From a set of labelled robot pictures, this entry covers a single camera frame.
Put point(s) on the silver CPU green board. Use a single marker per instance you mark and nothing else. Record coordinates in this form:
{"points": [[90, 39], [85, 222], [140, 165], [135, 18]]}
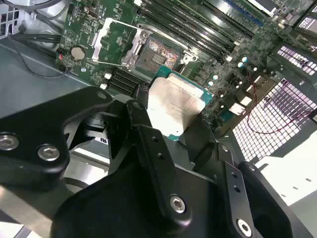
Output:
{"points": [[173, 99]]}

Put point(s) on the metal socket cover frame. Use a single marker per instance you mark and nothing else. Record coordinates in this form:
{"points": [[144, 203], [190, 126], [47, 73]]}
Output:
{"points": [[100, 39]]}

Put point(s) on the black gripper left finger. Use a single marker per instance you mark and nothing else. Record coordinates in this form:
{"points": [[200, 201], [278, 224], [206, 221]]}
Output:
{"points": [[29, 148]]}

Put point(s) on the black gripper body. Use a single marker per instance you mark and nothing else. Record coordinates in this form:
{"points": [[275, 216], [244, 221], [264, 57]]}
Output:
{"points": [[111, 213]]}

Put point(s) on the metal locking lever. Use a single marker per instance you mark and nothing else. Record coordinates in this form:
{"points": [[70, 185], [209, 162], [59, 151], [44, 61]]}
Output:
{"points": [[144, 27]]}

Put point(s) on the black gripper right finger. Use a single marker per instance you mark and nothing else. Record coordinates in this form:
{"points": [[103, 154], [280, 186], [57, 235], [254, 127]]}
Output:
{"points": [[234, 205]]}

